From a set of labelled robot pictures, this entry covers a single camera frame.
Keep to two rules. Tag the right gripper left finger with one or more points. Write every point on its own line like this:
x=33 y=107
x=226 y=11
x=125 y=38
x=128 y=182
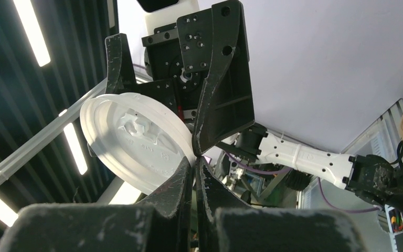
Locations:
x=168 y=211

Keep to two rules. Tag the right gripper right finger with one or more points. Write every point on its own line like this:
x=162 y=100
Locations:
x=216 y=205

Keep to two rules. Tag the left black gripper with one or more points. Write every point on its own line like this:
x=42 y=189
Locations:
x=177 y=69

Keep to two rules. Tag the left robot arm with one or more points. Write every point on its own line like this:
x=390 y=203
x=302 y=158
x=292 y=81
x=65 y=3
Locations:
x=371 y=177

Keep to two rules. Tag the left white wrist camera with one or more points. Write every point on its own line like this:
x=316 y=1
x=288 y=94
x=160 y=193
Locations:
x=161 y=13

